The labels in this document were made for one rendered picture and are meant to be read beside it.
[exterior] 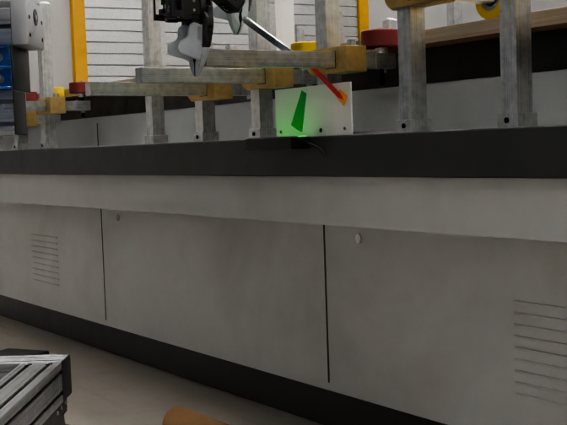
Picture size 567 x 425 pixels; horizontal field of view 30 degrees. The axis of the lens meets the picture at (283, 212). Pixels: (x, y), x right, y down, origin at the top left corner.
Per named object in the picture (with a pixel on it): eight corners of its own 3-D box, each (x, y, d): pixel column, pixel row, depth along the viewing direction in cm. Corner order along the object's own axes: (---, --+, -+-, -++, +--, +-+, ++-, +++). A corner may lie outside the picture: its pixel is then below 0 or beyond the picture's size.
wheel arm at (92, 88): (91, 99, 229) (90, 79, 229) (85, 99, 232) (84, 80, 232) (261, 99, 253) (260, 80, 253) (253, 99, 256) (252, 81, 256)
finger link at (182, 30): (164, 77, 188) (163, 24, 188) (193, 78, 192) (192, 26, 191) (172, 75, 186) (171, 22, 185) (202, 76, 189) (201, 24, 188)
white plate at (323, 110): (350, 134, 200) (348, 81, 200) (275, 137, 222) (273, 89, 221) (353, 134, 201) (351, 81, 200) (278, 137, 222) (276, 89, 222)
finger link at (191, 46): (172, 75, 186) (171, 22, 185) (202, 76, 189) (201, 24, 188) (181, 74, 183) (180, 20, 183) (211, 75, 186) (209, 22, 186)
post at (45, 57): (46, 154, 332) (39, 0, 329) (42, 154, 335) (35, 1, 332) (56, 153, 334) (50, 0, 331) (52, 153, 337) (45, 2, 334)
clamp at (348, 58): (346, 71, 201) (345, 44, 200) (305, 76, 212) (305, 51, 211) (369, 72, 204) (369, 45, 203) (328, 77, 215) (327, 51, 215)
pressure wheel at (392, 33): (379, 84, 206) (377, 24, 206) (354, 87, 213) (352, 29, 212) (410, 84, 211) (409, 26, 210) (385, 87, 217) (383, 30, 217)
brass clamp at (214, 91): (212, 99, 242) (211, 76, 242) (184, 102, 253) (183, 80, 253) (235, 99, 245) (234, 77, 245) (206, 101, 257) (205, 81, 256)
